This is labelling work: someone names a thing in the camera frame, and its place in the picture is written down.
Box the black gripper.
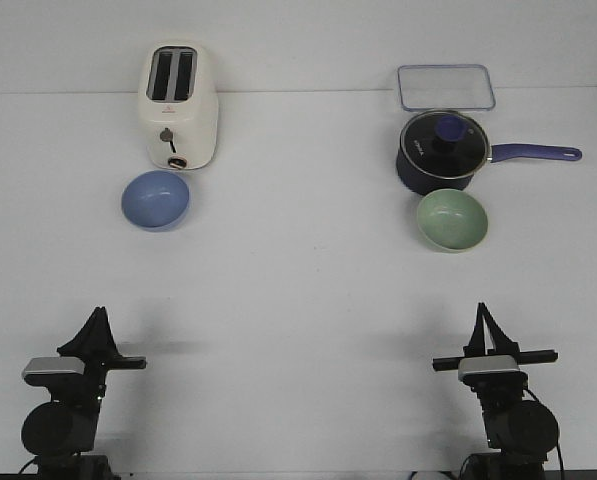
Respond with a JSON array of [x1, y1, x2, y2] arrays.
[[432, 302, 558, 371], [57, 306, 147, 400]]

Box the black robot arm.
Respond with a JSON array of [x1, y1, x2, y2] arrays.
[[21, 306, 147, 479], [432, 302, 560, 479]]

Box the cream two-slot toaster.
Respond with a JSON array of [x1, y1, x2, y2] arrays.
[[138, 40, 219, 171]]

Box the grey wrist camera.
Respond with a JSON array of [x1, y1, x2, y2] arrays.
[[22, 357, 85, 386], [458, 355, 520, 383]]

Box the dark blue saucepan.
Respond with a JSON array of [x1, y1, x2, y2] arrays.
[[396, 143, 582, 195]]

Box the glass pot lid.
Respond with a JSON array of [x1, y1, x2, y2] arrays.
[[401, 110, 490, 179]]

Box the green bowl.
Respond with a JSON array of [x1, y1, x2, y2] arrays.
[[416, 189, 489, 252]]

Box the blue bowl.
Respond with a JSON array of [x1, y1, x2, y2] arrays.
[[120, 170, 192, 231]]

